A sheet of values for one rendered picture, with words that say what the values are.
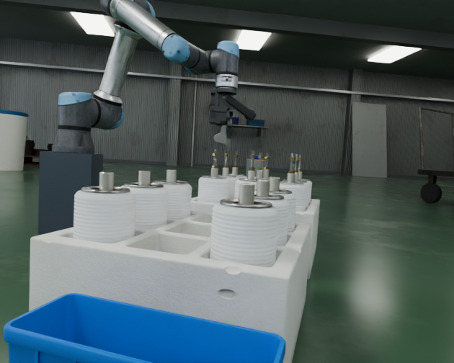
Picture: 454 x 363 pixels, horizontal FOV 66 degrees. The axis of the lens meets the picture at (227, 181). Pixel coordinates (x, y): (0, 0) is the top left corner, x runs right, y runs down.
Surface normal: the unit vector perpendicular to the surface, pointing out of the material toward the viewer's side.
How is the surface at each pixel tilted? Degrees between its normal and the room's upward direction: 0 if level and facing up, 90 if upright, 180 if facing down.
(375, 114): 80
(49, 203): 90
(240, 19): 90
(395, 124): 90
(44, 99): 90
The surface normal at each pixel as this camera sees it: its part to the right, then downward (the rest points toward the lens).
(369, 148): 0.13, -0.10
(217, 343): -0.29, 0.01
